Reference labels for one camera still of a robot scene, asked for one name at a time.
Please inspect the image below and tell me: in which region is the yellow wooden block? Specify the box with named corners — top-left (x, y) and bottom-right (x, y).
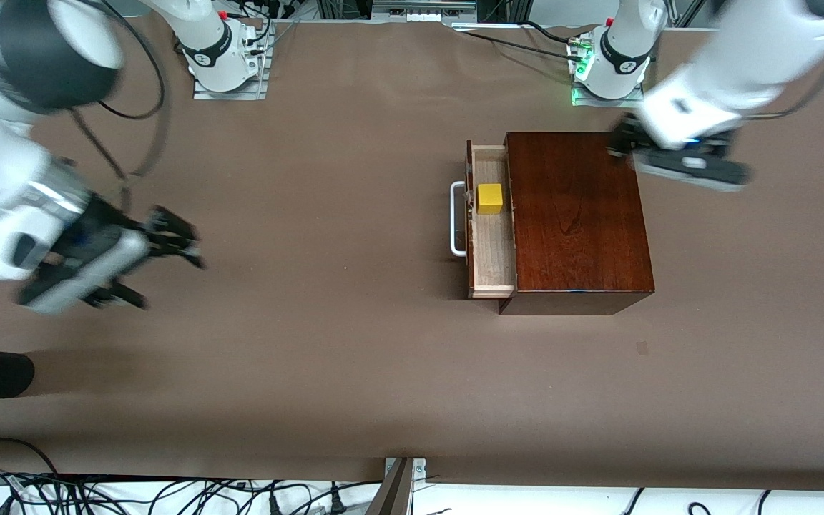
top-left (476, 183), bottom-right (504, 215)

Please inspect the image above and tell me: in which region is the wooden drawer with white handle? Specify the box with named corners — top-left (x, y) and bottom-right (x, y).
top-left (450, 139), bottom-right (519, 300)

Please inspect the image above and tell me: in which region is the dark brown wooden box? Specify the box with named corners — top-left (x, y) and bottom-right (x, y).
top-left (499, 131), bottom-right (656, 316)

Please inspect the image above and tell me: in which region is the brown paper table cover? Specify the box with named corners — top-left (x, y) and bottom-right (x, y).
top-left (0, 14), bottom-right (824, 494)

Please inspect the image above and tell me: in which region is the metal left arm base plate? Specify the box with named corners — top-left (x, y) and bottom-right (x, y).
top-left (571, 36), bottom-right (647, 109)

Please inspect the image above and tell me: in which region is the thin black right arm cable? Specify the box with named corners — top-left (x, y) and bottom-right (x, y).
top-left (69, 107), bottom-right (130, 187)

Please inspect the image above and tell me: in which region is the short black base cable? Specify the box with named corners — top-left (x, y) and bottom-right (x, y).
top-left (523, 20), bottom-right (574, 45)

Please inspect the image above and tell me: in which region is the long black base cable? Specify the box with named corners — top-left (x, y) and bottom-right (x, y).
top-left (463, 30), bottom-right (584, 62)

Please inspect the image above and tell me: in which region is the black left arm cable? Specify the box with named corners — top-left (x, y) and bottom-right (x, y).
top-left (741, 43), bottom-right (824, 122)

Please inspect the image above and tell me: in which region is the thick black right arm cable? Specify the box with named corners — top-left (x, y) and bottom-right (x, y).
top-left (97, 0), bottom-right (170, 212)

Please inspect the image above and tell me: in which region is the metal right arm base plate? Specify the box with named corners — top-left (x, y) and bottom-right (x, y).
top-left (192, 21), bottom-right (270, 101)

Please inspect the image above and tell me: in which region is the black cable loop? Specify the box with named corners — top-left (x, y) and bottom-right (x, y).
top-left (0, 438), bottom-right (61, 476)

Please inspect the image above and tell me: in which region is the thin grey base cable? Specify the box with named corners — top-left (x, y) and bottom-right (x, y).
top-left (260, 20), bottom-right (302, 52)

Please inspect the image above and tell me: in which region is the silver aluminium rail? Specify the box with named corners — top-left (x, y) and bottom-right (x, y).
top-left (373, 0), bottom-right (477, 22)

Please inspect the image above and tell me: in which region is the dark metal post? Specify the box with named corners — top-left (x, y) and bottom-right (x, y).
top-left (366, 458), bottom-right (413, 515)

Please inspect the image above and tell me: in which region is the small metal table bracket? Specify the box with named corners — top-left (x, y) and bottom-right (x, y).
top-left (383, 458), bottom-right (427, 494)

